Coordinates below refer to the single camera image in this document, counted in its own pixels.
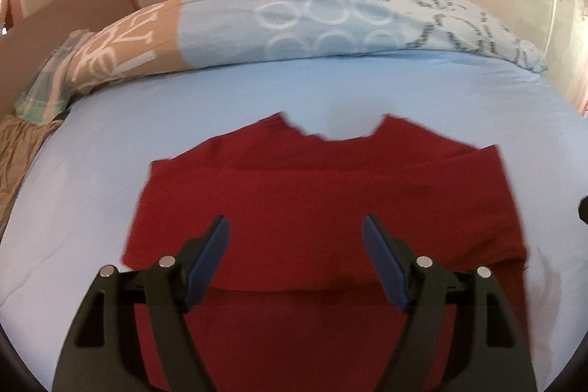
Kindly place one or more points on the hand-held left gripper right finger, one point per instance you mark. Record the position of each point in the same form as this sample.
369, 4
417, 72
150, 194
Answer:
387, 263

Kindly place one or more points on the brown headboard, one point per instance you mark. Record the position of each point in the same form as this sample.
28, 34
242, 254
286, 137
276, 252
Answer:
50, 15

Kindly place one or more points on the blue and tan pillow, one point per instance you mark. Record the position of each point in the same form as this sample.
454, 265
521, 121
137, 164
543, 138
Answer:
285, 20

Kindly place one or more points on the tan crumpled blanket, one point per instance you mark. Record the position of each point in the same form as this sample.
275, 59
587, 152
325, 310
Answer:
20, 162

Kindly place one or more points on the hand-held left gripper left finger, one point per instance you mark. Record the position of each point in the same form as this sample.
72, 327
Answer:
209, 259

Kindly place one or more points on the bed with light blue sheet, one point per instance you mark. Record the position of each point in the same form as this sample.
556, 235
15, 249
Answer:
138, 135

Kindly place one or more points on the green checked cloth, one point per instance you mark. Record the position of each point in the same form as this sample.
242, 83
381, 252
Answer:
43, 84

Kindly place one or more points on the red knit sweater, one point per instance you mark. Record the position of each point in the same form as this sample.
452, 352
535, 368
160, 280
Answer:
298, 199

